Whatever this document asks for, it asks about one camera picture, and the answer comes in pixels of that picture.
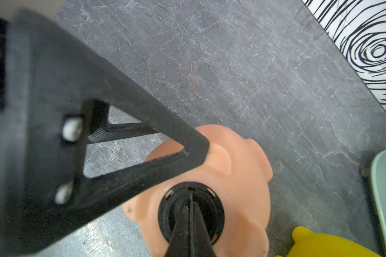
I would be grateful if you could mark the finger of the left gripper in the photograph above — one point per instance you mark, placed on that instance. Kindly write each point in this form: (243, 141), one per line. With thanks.
(106, 132)
(56, 90)

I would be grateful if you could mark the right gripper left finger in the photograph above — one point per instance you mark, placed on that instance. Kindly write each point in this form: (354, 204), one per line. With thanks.
(179, 245)

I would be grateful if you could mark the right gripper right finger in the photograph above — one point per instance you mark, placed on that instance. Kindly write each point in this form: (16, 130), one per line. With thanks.
(200, 245)

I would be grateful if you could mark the black plug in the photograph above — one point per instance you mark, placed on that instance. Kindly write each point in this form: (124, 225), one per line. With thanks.
(179, 196)

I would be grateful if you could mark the pink piggy bank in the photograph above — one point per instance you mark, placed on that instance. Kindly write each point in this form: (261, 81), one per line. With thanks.
(238, 172)

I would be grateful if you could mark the yellow piggy bank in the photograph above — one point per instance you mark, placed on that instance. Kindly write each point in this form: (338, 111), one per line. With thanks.
(311, 244)

